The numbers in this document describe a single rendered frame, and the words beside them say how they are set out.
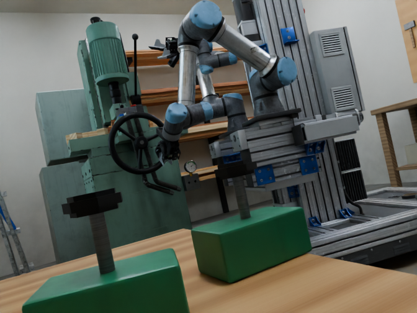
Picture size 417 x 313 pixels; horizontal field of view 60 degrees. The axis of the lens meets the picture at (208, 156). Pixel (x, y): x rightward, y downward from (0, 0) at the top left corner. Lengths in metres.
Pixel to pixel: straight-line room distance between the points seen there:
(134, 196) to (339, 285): 1.57
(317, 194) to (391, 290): 1.70
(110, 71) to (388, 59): 3.35
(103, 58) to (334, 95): 1.23
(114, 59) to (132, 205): 0.77
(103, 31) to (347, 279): 1.88
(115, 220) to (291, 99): 1.09
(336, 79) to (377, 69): 2.63
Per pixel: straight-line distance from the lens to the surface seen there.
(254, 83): 1.75
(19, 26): 4.61
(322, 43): 2.09
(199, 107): 1.40
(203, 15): 1.50
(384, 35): 4.65
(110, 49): 2.04
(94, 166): 1.81
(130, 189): 1.82
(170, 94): 4.15
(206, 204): 4.68
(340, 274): 0.34
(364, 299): 0.29
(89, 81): 2.25
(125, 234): 1.83
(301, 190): 1.95
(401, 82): 4.52
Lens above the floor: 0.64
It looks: 2 degrees up
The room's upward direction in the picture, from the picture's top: 12 degrees counter-clockwise
